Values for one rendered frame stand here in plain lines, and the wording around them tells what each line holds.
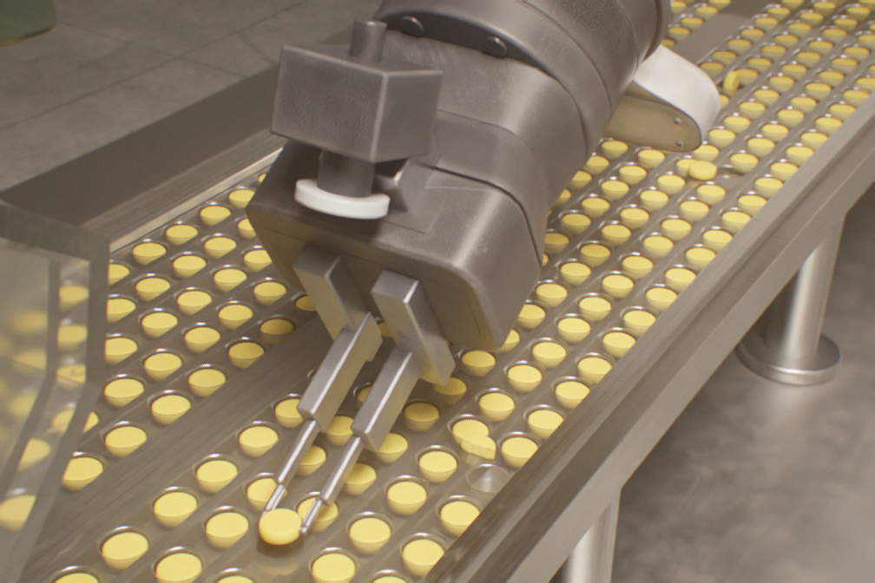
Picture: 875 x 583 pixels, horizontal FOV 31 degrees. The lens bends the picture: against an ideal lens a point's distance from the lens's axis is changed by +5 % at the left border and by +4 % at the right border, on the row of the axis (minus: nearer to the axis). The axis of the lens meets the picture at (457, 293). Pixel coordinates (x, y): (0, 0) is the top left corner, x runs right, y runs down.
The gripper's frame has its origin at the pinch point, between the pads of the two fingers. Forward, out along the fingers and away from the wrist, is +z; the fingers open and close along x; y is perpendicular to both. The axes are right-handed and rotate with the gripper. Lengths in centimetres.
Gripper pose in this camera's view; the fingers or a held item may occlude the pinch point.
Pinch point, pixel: (284, 522)
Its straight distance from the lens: 42.0
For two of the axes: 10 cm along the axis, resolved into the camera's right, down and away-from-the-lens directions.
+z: -4.4, 8.0, -4.0
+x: 8.7, 2.8, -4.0
